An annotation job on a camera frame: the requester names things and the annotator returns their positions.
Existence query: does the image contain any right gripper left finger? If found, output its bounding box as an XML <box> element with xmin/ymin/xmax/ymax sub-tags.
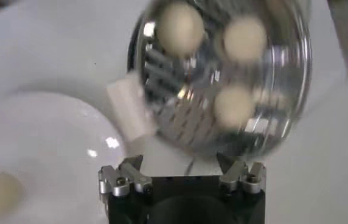
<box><xmin>97</xmin><ymin>155</ymin><xmax>153</xmax><ymax>198</ymax></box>

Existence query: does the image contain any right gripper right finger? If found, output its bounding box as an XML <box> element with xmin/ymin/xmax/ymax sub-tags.
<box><xmin>216</xmin><ymin>152</ymin><xmax>268</xmax><ymax>195</ymax></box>

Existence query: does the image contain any perforated steel steamer basket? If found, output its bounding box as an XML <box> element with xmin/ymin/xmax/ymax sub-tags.
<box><xmin>128</xmin><ymin>0</ymin><xmax>313</xmax><ymax>159</ymax></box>

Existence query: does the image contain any white round plate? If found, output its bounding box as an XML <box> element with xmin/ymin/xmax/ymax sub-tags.
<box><xmin>0</xmin><ymin>91</ymin><xmax>128</xmax><ymax>224</ymax></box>

